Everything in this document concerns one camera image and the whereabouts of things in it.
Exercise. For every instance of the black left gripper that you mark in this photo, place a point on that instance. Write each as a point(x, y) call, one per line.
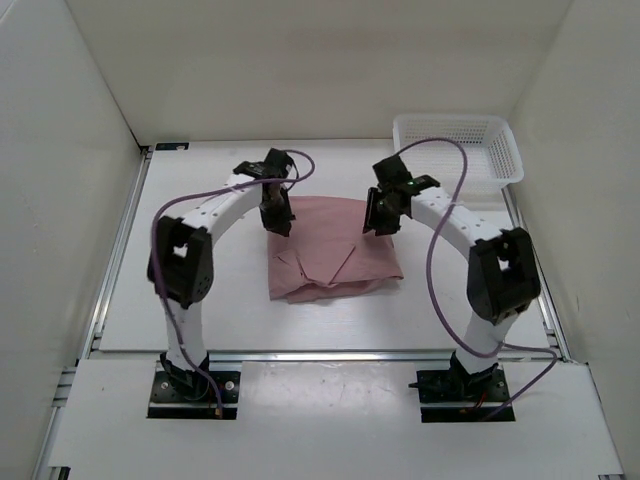
point(281, 224)

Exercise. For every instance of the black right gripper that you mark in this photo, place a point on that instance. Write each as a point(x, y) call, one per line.
point(385, 227)

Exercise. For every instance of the pink trousers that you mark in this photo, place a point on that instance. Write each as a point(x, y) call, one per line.
point(327, 254)

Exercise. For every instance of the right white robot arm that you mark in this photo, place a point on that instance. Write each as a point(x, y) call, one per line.
point(502, 279)

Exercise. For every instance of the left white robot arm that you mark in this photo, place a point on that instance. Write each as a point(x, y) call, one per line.
point(181, 263)

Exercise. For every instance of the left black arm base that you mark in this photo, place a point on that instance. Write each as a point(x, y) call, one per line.
point(169, 399)

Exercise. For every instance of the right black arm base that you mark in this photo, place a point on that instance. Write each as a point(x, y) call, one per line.
point(445, 398)

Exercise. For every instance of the white plastic basket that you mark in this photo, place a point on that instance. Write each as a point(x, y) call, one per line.
point(431, 144)

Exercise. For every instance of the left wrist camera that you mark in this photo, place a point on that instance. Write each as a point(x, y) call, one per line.
point(278, 164)

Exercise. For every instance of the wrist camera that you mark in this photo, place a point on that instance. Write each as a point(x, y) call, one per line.
point(391, 171)
point(278, 164)

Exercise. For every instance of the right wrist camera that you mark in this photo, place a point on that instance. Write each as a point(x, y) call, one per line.
point(391, 171)

